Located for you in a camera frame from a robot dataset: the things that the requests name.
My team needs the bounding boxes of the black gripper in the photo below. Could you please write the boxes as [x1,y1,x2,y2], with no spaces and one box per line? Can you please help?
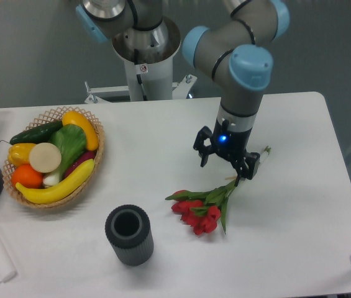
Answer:
[193,121,260,187]

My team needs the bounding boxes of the red tulip bouquet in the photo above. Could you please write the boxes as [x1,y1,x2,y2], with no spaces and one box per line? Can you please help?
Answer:
[165,146,271,236]

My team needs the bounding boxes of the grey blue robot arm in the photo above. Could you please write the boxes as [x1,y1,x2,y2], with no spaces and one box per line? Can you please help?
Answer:
[76,1,289,180]

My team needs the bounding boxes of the dark grey ribbed vase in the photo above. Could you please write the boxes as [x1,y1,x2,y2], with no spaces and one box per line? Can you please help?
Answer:
[105,204,154,266]

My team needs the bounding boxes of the purple eggplant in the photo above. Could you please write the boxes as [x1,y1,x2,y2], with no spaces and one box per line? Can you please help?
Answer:
[63,151,96,179]

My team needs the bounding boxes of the green bok choy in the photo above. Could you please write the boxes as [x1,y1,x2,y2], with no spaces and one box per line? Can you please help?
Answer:
[43,124,86,188]

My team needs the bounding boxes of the yellow squash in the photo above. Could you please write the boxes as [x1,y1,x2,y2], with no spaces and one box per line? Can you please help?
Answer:
[62,111,99,151]

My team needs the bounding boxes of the yellow banana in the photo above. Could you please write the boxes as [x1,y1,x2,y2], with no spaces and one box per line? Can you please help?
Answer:
[16,159,95,205]

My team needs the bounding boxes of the beige round disc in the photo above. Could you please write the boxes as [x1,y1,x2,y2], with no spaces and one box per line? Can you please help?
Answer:
[29,143,62,173]

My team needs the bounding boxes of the dark green cucumber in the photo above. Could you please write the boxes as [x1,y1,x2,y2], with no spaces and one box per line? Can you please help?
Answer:
[0,120,63,145]

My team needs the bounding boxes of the orange fruit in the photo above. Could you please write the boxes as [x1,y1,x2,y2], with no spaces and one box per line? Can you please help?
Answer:
[11,165,43,189]

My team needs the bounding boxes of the yellow bell pepper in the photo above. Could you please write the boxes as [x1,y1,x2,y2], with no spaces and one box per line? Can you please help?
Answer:
[7,143,36,167]

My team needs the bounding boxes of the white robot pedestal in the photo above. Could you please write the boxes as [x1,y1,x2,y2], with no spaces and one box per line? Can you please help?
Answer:
[84,17,198,104]

